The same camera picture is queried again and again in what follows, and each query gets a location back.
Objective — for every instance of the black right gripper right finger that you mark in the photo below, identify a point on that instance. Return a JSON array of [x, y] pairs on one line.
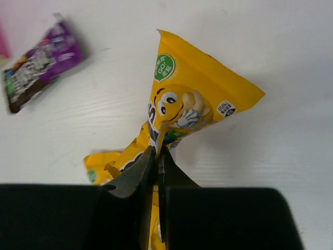
[[178, 207]]

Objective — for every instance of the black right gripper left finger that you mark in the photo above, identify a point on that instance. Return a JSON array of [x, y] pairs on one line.
[[130, 204]]

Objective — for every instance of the yellow M&M peanut packet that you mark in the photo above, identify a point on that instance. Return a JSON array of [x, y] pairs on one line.
[[191, 90]]

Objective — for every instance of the beige Cakes paper bag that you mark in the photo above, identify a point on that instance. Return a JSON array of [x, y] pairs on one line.
[[5, 53]]

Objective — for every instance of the yellow snack bar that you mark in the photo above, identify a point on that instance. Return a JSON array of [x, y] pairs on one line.
[[101, 168]]

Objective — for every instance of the purple brown M&M packet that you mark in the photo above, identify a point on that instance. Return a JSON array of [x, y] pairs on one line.
[[55, 53]]

